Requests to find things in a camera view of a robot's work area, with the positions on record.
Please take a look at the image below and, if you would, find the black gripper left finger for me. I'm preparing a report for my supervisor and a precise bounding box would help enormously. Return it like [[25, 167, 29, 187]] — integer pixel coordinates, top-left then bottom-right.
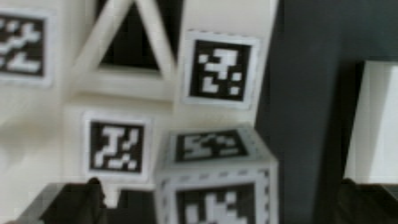
[[16, 178, 109, 224]]

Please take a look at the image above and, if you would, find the white chair backrest part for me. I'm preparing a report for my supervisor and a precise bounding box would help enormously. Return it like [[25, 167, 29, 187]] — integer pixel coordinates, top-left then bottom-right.
[[0, 0, 277, 224]]

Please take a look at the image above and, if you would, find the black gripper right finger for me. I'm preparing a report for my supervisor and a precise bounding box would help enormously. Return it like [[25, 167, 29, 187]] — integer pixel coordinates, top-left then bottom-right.
[[332, 179, 398, 224]]

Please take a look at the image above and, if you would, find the white chair leg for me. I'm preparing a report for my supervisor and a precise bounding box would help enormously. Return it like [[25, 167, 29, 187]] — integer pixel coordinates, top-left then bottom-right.
[[155, 126, 279, 224]]

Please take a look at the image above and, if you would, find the white U-shaped obstacle fence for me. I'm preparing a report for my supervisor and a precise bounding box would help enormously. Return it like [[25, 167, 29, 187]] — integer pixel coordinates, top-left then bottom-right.
[[345, 61, 398, 184]]

